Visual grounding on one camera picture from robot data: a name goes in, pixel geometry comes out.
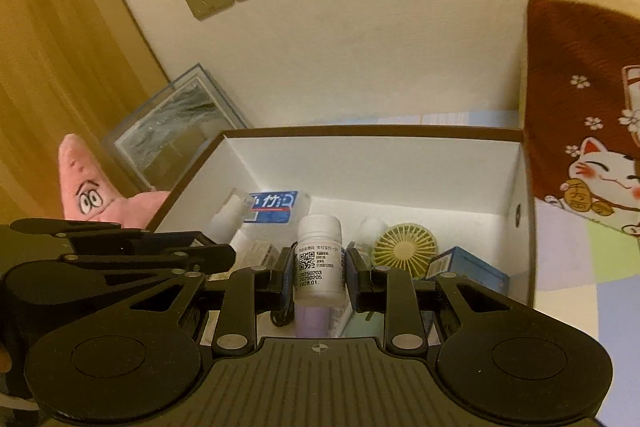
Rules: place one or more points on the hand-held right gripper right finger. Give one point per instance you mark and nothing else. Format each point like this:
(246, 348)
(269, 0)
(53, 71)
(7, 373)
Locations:
(352, 282)

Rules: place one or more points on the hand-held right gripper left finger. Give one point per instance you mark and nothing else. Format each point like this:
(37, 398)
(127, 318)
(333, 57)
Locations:
(289, 279)

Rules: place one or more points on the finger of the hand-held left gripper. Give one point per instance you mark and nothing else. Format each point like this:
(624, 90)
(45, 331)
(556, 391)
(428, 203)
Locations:
(210, 257)
(125, 237)

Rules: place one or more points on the white pill bottle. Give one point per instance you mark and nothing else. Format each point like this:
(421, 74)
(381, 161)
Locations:
(320, 267)

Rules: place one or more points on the small white box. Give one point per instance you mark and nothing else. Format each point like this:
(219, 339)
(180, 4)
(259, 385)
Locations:
(262, 252)

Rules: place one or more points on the white sachet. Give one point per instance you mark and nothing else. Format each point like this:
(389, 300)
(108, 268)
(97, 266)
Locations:
(340, 319)

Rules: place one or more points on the grey small tube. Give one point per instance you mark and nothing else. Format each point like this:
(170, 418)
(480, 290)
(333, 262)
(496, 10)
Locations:
(227, 219)

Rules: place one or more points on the purple tube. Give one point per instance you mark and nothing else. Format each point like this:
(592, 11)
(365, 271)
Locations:
(312, 322)

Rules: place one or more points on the mint green handheld fan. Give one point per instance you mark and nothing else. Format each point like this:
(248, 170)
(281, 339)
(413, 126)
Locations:
(405, 252)

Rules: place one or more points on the frosted translucent plastic case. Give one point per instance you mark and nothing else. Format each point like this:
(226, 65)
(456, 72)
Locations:
(275, 207)

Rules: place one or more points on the brown cardboard box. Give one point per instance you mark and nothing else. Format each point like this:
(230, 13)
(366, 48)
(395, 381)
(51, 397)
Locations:
(375, 167)

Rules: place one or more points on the blue white medicine box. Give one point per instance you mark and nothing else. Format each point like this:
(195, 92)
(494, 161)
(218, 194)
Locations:
(470, 272)

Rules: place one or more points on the pink starfish plush toy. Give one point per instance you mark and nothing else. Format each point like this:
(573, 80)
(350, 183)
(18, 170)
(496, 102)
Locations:
(100, 197)

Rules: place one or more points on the framed landscape picture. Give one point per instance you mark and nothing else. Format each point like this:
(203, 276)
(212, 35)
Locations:
(175, 122)

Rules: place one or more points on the wooden wardrobe panel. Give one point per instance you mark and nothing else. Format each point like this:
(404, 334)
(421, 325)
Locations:
(50, 57)

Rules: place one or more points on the red lucky cat cushion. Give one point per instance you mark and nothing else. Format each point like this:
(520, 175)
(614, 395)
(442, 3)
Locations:
(575, 82)

